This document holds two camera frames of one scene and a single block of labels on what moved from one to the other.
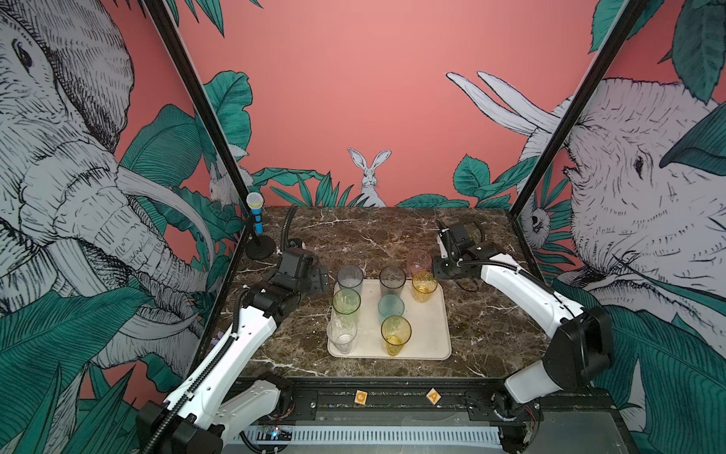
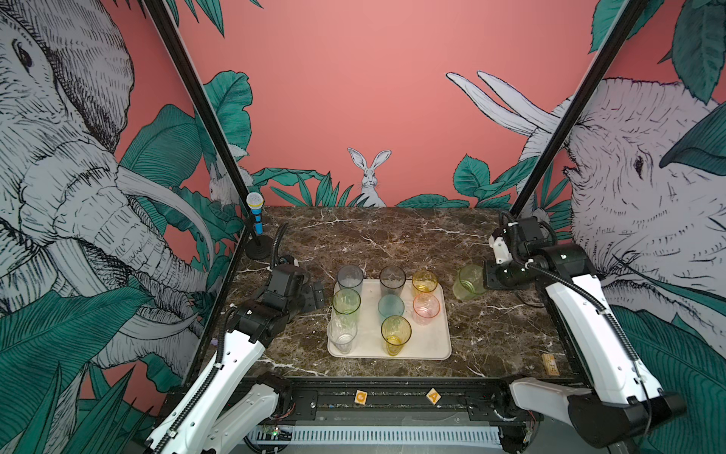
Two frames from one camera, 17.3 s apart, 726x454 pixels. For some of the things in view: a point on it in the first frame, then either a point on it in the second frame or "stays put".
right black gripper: [437, 269] -> [490, 268]
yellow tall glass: [396, 331] stays put
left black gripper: [319, 279] -> [310, 302]
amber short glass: [423, 285] stays put
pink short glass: [418, 261] -> [425, 307]
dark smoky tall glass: [391, 281] stays put
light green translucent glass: [347, 301] stays put
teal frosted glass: [389, 305] stays put
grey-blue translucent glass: [351, 276] stays put
